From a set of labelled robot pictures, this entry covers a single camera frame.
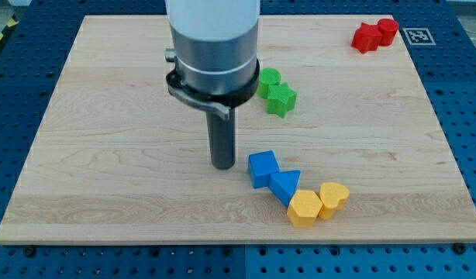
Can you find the light wooden board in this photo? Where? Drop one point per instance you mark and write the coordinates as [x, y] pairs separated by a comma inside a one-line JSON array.
[[118, 161]]

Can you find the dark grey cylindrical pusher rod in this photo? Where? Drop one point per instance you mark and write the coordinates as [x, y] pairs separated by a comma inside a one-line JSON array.
[[222, 140]]

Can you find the red cylinder block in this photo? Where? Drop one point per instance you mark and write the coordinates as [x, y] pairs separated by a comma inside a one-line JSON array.
[[388, 29]]

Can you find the green star block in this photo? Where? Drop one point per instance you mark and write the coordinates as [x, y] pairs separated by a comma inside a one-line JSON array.
[[280, 99]]

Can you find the blue triangle block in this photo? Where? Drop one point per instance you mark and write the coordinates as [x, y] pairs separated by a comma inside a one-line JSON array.
[[283, 185]]

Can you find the white fiducial marker tag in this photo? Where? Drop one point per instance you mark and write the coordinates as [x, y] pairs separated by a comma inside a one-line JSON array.
[[417, 36]]

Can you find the blue cube block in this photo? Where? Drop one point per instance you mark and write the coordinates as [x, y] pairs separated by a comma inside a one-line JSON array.
[[260, 168]]

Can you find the red star block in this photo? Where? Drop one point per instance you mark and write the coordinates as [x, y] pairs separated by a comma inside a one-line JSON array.
[[366, 38]]

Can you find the yellow heart block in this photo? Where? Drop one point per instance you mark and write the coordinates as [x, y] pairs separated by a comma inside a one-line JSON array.
[[333, 197]]

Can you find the yellow hexagon block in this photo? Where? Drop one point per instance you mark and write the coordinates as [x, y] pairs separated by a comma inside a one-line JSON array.
[[304, 208]]

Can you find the black clamp ring with lever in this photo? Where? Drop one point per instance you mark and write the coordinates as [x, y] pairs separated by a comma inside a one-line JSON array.
[[220, 105]]

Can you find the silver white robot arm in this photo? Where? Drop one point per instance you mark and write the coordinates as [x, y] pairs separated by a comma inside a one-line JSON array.
[[216, 68]]

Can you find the green cylinder block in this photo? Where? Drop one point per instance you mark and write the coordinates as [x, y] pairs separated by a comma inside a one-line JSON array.
[[267, 77]]

